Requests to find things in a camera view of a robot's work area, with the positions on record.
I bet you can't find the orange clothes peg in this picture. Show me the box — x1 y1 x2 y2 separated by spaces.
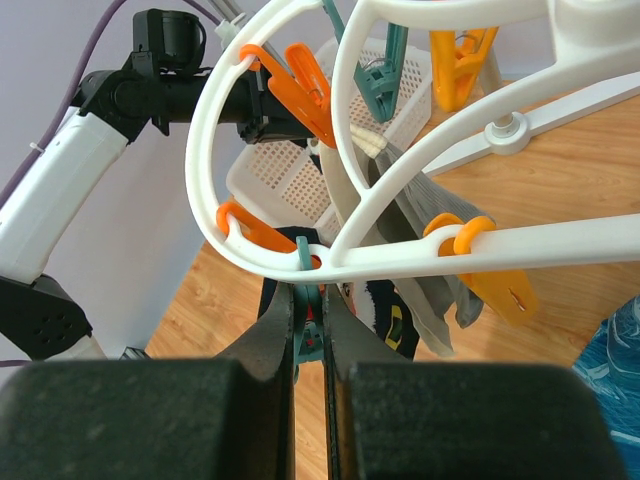
210 202 321 279

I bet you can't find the white round clip hanger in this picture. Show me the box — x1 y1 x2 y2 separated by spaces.
185 1 639 283

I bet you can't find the cream beige sock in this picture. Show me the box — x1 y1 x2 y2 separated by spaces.
318 141 461 358

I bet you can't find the blue patterned cloth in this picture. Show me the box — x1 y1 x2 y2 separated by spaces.
573 297 639 479

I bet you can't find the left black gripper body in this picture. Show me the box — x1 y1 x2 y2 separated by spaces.
236 69 315 144

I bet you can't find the teal clothes peg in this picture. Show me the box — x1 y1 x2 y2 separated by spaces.
353 23 408 123
290 235 329 366

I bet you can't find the dark navy sock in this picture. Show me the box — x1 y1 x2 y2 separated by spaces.
257 226 419 360

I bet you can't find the yellow clothes peg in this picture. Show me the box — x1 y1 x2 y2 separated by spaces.
423 213 539 326
429 27 499 113

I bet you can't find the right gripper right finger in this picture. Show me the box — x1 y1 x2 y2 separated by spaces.
323 286 627 479

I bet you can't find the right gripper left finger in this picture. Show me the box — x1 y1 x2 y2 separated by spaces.
1 284 295 479

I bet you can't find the white plastic basket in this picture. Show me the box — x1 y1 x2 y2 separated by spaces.
226 46 432 244

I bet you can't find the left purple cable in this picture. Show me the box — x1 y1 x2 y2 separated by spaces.
0 0 221 371

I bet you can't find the orange peg holding sock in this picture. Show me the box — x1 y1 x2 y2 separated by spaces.
239 42 336 148

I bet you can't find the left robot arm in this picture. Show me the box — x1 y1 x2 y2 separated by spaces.
1 2 209 361

